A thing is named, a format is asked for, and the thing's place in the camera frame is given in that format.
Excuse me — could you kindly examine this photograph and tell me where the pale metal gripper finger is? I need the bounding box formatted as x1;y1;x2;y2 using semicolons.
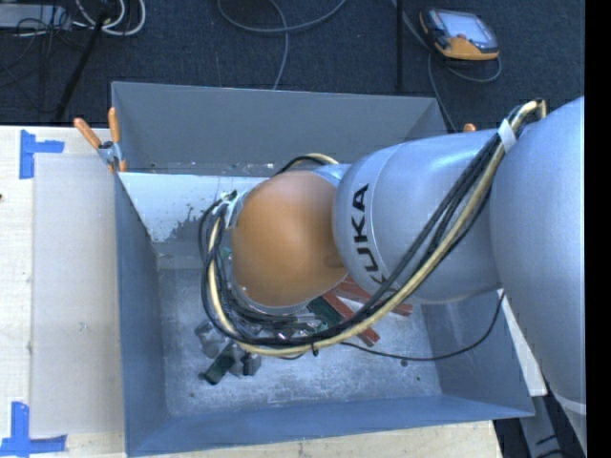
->
227;343;263;379
194;320;228;359

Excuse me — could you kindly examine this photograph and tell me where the dark green block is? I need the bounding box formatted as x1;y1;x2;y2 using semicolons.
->
307;298;346;329
199;343;240;386

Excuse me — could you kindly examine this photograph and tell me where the red-brown flat block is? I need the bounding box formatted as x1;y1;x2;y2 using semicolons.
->
339;278;413;316
323;294;382;348

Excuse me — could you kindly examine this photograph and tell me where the pale wood flat board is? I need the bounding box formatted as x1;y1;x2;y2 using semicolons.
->
29;153;549;441

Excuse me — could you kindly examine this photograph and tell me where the grey metal bin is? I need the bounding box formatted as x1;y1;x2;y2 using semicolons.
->
110;81;537;458

